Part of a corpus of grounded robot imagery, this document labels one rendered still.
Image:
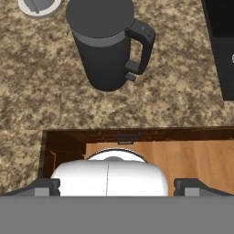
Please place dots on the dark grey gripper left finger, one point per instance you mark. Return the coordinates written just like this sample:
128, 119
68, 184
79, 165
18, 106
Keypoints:
45, 185

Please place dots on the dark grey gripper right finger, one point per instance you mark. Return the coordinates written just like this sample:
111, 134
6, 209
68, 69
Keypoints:
189, 185

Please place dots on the dark wood cupboard front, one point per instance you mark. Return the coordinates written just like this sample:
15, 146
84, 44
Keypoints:
70, 143

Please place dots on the white rounded object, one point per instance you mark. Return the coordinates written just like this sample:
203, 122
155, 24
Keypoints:
109, 176

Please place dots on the black hob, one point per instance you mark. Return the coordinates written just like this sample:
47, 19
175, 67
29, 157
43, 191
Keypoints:
222, 45

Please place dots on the dark grey electric kettle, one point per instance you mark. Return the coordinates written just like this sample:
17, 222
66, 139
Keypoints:
102, 45

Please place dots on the white round pot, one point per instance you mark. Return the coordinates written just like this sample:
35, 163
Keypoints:
48, 8

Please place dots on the grey tool in pot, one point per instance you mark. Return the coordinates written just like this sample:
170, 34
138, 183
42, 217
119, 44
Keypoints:
34, 5

